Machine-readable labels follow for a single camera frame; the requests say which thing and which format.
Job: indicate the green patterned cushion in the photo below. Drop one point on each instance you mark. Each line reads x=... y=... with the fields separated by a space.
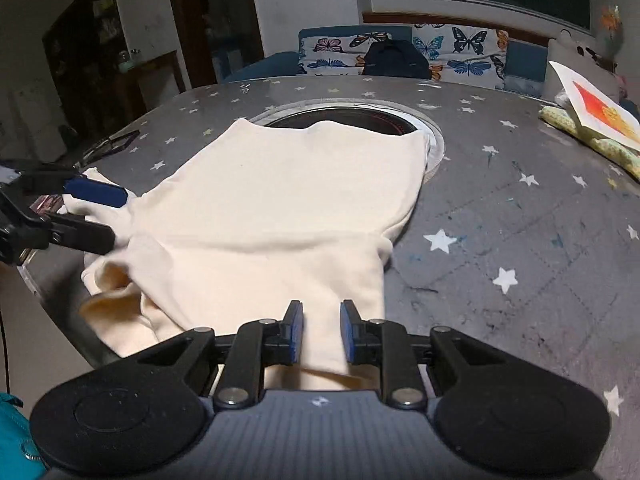
x=625 y=158

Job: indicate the grey pillow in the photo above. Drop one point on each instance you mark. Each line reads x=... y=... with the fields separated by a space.
x=569 y=57

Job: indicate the blue bench sofa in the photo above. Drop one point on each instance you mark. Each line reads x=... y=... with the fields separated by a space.
x=525 y=62

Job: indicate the french fries drawing board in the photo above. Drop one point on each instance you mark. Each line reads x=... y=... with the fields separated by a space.
x=595 y=111

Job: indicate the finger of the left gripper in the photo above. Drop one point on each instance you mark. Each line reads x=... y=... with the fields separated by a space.
x=96 y=192
x=77 y=233

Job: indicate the butterfly pattern cushion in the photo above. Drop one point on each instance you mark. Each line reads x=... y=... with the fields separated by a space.
x=336 y=55
x=475 y=56

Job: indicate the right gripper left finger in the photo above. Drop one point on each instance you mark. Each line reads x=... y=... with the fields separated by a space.
x=256 y=346

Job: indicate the orange artificial flower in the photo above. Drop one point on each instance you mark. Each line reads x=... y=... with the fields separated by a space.
x=611 y=33

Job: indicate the dark blue backpack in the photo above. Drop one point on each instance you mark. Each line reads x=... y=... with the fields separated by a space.
x=396 y=58

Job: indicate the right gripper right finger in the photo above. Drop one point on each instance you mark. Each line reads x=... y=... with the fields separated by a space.
x=385 y=345

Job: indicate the cream white sweater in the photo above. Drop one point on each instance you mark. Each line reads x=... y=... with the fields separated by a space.
x=259 y=218

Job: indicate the teal jacket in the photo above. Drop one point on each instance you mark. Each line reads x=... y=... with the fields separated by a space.
x=19 y=458

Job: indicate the grey star pattern tablecloth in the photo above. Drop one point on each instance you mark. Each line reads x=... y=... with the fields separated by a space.
x=524 y=238

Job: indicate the round induction cooktop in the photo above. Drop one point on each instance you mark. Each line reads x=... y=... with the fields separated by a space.
x=378 y=116

